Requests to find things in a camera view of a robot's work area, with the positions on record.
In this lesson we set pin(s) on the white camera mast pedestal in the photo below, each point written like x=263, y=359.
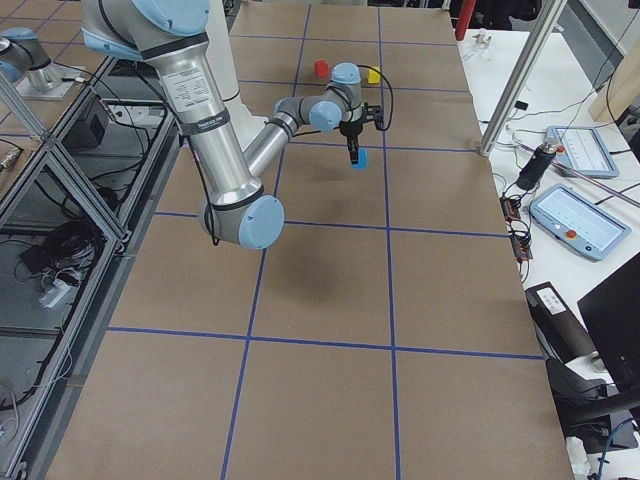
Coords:
x=219, y=55

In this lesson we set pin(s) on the white power adapter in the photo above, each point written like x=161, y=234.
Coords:
x=54, y=294

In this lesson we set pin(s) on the aluminium frame post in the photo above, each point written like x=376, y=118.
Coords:
x=524, y=65

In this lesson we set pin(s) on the yellow cube block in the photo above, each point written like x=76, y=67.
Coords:
x=373, y=76

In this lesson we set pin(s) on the teach pendant tablet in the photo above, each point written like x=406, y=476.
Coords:
x=582, y=149
x=579, y=224

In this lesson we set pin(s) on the blue cube block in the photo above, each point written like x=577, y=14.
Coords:
x=360, y=161

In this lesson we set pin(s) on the far teach pendant tablet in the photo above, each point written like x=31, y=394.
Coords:
x=582, y=149

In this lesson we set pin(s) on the black water bottle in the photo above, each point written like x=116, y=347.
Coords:
x=538, y=163

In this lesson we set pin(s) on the orange circuit board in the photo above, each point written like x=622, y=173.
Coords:
x=518, y=230

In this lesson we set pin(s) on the near teach pendant tablet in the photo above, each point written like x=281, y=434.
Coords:
x=579, y=224

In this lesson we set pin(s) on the red cylinder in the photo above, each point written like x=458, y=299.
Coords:
x=463, y=20

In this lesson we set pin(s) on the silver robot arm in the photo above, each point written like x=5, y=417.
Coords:
x=25, y=62
x=171, y=37

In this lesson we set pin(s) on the black box device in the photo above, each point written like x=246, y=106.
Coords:
x=563, y=333

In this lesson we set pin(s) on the black monitor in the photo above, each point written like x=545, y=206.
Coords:
x=611, y=315

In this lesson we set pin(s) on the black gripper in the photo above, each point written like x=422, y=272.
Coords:
x=350, y=132

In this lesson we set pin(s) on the red cube block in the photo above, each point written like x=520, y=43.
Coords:
x=321, y=68

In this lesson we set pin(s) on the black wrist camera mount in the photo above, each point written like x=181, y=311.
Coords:
x=374, y=114

